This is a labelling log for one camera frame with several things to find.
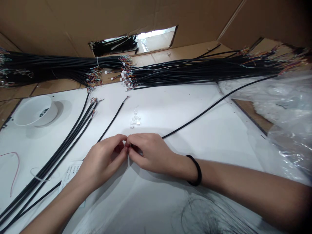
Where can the person's right hand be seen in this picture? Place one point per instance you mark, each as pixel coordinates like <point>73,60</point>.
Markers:
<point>156,153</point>

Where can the person's left hand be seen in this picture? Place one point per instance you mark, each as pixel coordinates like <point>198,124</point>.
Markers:
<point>97,161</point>

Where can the white paper label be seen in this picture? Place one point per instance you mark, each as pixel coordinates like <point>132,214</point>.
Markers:
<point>69,173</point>

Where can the pile of white plastic connectors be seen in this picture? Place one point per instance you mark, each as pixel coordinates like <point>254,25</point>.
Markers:
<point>135,119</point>

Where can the white work sheet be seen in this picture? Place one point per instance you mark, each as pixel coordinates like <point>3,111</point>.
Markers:
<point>185,117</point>

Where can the white zip tie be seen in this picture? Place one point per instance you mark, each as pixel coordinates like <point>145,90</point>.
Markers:
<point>42,177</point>

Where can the white bowl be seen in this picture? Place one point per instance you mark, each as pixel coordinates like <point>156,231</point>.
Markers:
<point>33,111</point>

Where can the brown board with dark edge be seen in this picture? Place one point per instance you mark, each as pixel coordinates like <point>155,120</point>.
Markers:
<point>256,114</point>

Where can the clear plastic bag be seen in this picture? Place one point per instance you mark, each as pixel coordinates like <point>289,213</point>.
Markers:
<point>287,112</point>

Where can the cardboard panel with cut hole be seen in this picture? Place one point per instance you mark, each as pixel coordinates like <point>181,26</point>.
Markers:
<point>61,22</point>

